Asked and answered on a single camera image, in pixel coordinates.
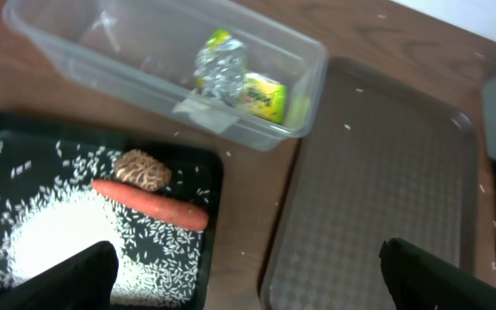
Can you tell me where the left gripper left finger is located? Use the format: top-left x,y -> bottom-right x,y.
0,241 -> 119,310

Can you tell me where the brown food scrap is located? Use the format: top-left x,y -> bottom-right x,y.
114,149 -> 172,192

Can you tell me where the white napkin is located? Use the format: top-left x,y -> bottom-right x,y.
172,98 -> 239,134

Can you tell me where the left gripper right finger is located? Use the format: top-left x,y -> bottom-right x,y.
379,238 -> 496,310

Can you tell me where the clear plastic container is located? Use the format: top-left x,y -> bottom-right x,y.
2,0 -> 328,151

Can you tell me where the foil wrapper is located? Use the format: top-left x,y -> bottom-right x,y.
194,28 -> 288,124

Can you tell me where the orange carrot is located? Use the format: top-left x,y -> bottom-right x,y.
91,179 -> 209,231

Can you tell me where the spilled rice pile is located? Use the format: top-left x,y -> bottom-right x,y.
0,136 -> 202,308

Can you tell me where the brown serving tray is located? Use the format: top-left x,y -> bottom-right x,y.
260,58 -> 478,310

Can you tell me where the black bin lid tray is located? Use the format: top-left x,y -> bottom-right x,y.
0,113 -> 223,309

